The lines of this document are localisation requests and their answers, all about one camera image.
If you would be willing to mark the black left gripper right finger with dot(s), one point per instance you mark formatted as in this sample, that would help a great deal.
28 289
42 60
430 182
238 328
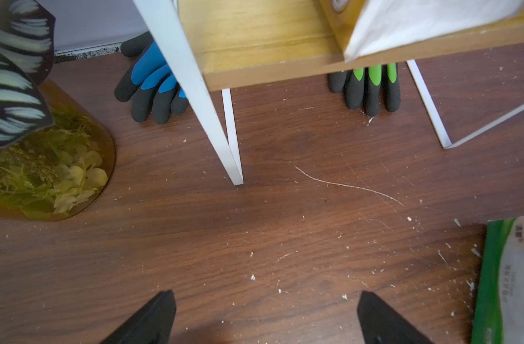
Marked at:
380 323

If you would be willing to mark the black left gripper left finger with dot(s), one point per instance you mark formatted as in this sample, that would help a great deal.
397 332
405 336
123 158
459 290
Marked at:
150 324

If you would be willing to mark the white green tissue pack left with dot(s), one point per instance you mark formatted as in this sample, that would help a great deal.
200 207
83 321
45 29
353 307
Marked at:
499 313

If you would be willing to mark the potted artificial plant amber vase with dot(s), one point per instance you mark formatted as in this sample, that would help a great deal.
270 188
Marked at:
55 157

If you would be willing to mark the green black work glove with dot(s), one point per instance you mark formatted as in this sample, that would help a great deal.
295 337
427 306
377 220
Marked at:
362 87

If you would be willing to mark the blue grey work glove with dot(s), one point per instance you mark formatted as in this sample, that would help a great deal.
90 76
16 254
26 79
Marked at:
150 83

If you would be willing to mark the white frame wooden shelf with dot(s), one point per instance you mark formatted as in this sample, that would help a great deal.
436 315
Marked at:
214 46

